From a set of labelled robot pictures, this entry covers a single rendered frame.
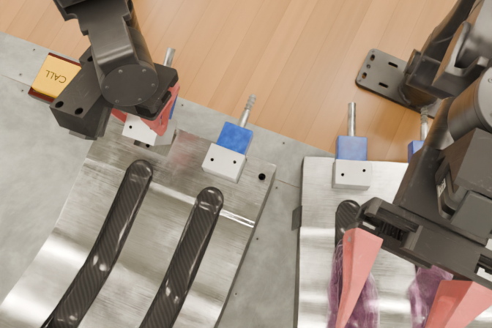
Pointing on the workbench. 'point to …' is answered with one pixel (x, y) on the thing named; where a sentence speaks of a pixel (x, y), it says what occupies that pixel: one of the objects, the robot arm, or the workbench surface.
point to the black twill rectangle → (296, 217)
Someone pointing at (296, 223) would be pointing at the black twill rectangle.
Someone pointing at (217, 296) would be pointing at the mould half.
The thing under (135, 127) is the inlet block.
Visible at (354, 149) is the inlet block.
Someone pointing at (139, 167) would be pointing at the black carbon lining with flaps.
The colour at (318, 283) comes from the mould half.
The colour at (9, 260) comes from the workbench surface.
